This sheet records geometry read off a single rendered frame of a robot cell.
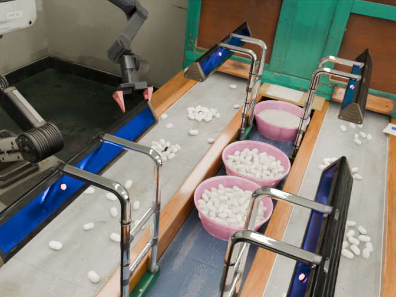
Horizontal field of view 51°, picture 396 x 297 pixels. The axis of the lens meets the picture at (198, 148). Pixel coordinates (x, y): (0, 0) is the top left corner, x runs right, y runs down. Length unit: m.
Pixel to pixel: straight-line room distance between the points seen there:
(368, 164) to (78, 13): 2.81
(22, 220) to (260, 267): 0.67
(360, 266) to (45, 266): 0.91
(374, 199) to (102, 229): 0.97
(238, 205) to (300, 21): 1.09
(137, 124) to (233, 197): 0.49
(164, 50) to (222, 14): 1.28
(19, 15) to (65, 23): 2.34
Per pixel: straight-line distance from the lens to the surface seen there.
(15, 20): 1.69
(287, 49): 2.25
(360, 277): 1.36
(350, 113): 1.45
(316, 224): 0.92
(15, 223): 0.86
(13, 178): 1.97
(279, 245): 0.79
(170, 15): 3.41
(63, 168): 0.93
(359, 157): 1.90
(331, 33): 2.18
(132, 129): 1.14
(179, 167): 1.58
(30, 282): 1.22
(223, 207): 1.42
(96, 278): 1.18
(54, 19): 4.09
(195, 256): 1.35
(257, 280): 1.20
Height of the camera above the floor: 1.66
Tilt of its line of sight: 33 degrees down
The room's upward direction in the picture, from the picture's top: 7 degrees clockwise
